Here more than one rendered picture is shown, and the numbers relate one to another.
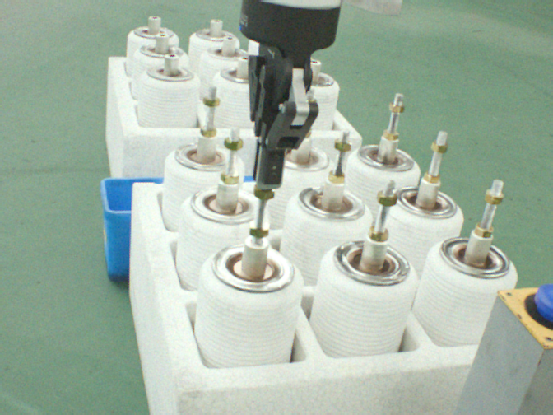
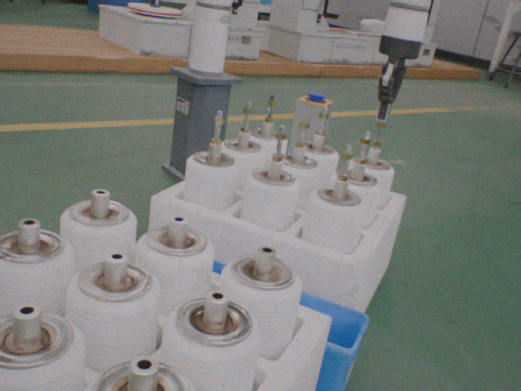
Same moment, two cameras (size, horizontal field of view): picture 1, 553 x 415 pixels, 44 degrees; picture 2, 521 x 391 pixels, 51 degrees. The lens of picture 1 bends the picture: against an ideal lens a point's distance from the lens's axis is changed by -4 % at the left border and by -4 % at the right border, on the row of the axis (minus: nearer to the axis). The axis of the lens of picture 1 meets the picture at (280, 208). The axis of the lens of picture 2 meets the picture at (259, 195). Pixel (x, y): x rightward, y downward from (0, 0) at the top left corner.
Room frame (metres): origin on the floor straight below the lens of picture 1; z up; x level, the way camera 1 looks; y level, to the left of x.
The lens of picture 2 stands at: (1.48, 0.55, 0.57)
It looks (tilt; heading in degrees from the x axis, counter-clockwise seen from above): 22 degrees down; 221
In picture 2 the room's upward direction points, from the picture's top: 9 degrees clockwise
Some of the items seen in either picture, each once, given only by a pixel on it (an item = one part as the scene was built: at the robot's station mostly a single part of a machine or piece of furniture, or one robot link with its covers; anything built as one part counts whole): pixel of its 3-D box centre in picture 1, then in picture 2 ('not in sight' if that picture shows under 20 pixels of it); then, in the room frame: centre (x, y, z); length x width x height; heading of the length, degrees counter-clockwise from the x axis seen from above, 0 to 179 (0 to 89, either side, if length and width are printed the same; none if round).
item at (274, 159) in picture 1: (276, 159); not in sight; (0.52, 0.01, 0.37); 0.03 x 0.01 x 0.05; 20
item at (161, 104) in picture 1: (166, 127); (251, 336); (1.05, 0.20, 0.16); 0.10 x 0.10 x 0.18
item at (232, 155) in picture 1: (231, 161); (362, 151); (0.65, 0.06, 0.30); 0.01 x 0.01 x 0.08; 1
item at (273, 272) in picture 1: (253, 268); (371, 163); (0.54, 0.02, 0.25); 0.08 x 0.08 x 0.01
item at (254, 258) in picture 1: (254, 257); (373, 157); (0.54, 0.02, 0.26); 0.02 x 0.02 x 0.03
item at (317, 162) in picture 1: (299, 157); (273, 177); (0.80, -0.01, 0.25); 0.08 x 0.08 x 0.01
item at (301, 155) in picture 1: (301, 148); (274, 169); (0.80, -0.01, 0.26); 0.02 x 0.02 x 0.03
